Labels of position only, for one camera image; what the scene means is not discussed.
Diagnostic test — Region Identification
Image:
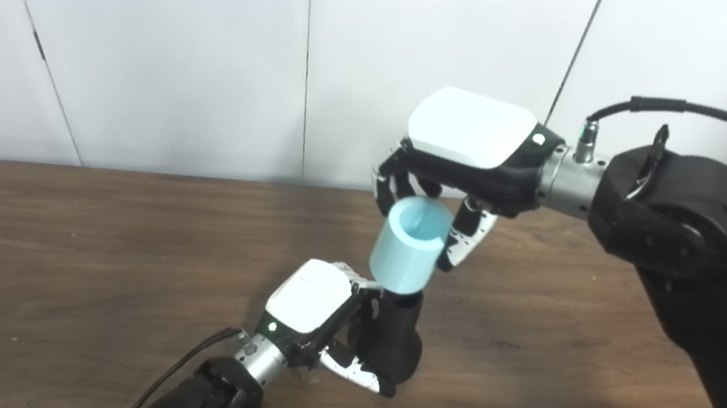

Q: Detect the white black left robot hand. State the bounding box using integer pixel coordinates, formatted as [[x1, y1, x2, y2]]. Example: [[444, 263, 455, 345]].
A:
[[247, 251, 414, 400]]

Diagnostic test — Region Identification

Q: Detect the black funnel-shaped nozzle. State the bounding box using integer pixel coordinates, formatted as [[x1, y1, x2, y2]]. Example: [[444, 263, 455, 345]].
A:
[[342, 278, 432, 391]]

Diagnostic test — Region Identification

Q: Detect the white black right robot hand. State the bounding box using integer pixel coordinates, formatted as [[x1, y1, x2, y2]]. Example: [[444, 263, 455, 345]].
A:
[[359, 77, 573, 288]]

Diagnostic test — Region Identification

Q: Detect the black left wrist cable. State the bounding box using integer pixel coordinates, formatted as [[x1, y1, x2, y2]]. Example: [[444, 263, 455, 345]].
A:
[[121, 313, 247, 408]]

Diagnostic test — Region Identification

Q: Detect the black wall panel hinge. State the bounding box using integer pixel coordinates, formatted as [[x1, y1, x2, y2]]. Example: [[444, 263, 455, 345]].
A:
[[29, 29, 51, 63]]

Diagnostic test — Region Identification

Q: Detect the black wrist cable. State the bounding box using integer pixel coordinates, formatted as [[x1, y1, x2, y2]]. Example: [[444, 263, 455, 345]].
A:
[[121, 313, 247, 408], [571, 85, 727, 186]]

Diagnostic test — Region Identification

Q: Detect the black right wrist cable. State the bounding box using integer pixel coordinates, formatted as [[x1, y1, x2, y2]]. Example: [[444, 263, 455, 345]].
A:
[[571, 85, 727, 186]]

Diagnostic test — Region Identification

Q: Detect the light-blue cylindrical hose piece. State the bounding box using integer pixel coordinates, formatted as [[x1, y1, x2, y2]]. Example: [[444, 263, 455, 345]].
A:
[[365, 190, 458, 299]]

